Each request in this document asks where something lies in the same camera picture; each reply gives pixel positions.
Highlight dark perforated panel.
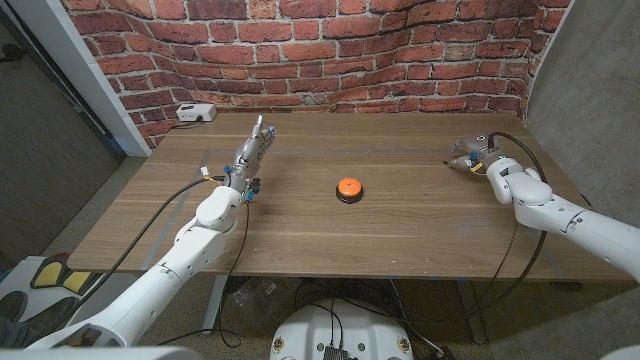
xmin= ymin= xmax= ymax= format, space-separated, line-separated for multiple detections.
xmin=0 ymin=9 xmax=126 ymax=266

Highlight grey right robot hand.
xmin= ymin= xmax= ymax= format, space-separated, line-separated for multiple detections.
xmin=447 ymin=132 xmax=506 ymax=174

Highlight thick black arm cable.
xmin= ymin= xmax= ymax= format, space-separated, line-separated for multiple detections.
xmin=399 ymin=131 xmax=549 ymax=324
xmin=74 ymin=175 xmax=226 ymax=301

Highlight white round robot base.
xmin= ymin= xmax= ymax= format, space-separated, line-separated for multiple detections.
xmin=269 ymin=298 xmax=415 ymax=360

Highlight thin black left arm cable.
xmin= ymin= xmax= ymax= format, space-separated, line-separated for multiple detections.
xmin=214 ymin=198 xmax=251 ymax=349

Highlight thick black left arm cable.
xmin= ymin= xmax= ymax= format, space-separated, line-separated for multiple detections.
xmin=74 ymin=175 xmax=226 ymax=301

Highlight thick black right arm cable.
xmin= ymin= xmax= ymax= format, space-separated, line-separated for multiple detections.
xmin=399 ymin=131 xmax=549 ymax=324

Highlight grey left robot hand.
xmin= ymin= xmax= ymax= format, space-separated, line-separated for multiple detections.
xmin=227 ymin=114 xmax=278 ymax=194

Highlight red brick printed backdrop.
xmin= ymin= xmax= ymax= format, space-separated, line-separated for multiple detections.
xmin=62 ymin=0 xmax=574 ymax=151

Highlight white robot torso edge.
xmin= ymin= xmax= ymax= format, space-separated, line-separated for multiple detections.
xmin=0 ymin=346 xmax=201 ymax=360

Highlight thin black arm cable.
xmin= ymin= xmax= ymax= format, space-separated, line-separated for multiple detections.
xmin=477 ymin=220 xmax=521 ymax=304
xmin=214 ymin=198 xmax=251 ymax=349

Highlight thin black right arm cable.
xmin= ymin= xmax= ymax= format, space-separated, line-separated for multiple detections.
xmin=477 ymin=220 xmax=521 ymax=304

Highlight white power strip box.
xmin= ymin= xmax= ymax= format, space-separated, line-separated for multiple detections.
xmin=175 ymin=103 xmax=218 ymax=123

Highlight orange button black base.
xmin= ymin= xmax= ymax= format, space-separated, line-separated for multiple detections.
xmin=335 ymin=177 xmax=365 ymax=205

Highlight person leg in jeans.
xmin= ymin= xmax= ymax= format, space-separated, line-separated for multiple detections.
xmin=0 ymin=294 xmax=76 ymax=349

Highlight grey metal table leg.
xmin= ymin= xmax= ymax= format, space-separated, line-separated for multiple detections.
xmin=202 ymin=274 xmax=230 ymax=335
xmin=454 ymin=279 xmax=489 ymax=345

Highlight black floor cables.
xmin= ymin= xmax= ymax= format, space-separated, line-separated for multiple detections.
xmin=294 ymin=279 xmax=454 ymax=359

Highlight white post beside backdrop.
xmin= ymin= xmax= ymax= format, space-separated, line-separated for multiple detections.
xmin=7 ymin=0 xmax=154 ymax=157

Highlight clear plastic bag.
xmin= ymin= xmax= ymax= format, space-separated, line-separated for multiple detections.
xmin=229 ymin=277 xmax=289 ymax=326

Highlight white mat yellow black shapes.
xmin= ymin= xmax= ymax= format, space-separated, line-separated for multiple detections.
xmin=0 ymin=253 xmax=124 ymax=326

